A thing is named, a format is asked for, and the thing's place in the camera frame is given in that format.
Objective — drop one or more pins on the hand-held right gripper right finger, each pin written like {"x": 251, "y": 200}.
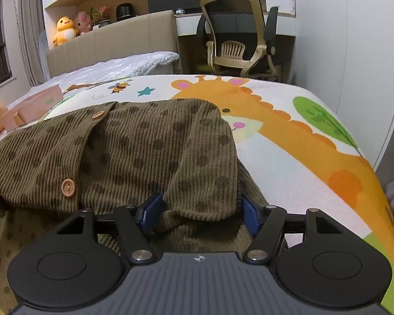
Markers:
{"x": 251, "y": 216}

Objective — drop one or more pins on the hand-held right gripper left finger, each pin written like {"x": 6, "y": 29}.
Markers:
{"x": 149, "y": 213}

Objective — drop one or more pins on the pink gift box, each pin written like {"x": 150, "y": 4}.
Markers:
{"x": 36, "y": 105}

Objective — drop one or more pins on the beige padded headboard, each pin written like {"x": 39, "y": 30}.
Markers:
{"x": 124, "y": 36}

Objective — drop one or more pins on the white desk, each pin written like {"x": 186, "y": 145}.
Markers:
{"x": 187, "y": 26}

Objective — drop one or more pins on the beige mesh office chair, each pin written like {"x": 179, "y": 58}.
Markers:
{"x": 236, "y": 23}

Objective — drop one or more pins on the pink plush toy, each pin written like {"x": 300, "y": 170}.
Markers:
{"x": 83, "y": 23}

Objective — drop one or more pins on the yellow plush toy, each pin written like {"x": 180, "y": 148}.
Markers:
{"x": 65, "y": 29}

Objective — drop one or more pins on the black jar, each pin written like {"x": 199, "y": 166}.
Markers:
{"x": 124, "y": 11}

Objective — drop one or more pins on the potted plant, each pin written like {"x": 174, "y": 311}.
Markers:
{"x": 101, "y": 13}

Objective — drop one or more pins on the beige curtain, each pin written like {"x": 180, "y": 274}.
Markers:
{"x": 28, "y": 39}

